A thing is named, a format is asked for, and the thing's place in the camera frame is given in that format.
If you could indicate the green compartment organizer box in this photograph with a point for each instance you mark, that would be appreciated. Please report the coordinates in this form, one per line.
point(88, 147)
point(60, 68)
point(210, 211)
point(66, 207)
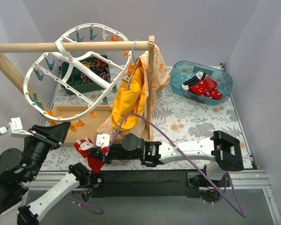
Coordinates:
point(81, 83)

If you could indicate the teal transparent plastic bin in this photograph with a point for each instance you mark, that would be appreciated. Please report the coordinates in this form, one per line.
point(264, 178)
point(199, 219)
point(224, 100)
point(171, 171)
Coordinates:
point(182, 71)

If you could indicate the yellow garment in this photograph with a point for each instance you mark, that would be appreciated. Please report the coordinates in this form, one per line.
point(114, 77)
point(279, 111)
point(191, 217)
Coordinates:
point(130, 98)

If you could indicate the white orange patterned cloth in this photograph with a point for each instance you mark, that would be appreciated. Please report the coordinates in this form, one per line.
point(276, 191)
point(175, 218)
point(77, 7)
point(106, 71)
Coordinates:
point(160, 80)

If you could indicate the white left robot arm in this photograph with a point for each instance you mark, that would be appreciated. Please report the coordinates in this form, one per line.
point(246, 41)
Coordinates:
point(18, 167)

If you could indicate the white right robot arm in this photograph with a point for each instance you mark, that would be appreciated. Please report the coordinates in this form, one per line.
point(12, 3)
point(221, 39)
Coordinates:
point(222, 151)

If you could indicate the blue wire hanger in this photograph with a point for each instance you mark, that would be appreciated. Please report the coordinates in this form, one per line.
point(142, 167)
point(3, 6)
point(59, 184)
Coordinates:
point(134, 64)

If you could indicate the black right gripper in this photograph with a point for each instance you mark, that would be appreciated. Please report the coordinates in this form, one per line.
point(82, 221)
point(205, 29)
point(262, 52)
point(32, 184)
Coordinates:
point(99, 154)

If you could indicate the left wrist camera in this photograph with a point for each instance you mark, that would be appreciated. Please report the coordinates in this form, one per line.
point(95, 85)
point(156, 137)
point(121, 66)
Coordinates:
point(14, 128)

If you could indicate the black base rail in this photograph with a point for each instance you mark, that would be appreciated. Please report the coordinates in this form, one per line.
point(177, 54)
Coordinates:
point(143, 183)

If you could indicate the red christmas sock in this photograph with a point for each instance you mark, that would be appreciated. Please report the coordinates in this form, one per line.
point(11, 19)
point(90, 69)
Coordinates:
point(203, 86)
point(213, 94)
point(86, 148)

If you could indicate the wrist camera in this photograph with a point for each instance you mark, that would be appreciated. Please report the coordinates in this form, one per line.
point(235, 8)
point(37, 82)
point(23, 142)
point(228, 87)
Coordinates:
point(14, 128)
point(102, 141)

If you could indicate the wooden clothes rack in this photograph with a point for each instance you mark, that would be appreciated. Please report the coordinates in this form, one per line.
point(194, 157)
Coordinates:
point(73, 53)

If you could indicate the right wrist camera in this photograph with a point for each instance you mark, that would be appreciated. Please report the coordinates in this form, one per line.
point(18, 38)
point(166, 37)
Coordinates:
point(102, 141)

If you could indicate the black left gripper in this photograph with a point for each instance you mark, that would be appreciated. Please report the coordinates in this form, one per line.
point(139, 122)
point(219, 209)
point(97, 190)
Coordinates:
point(46, 137)

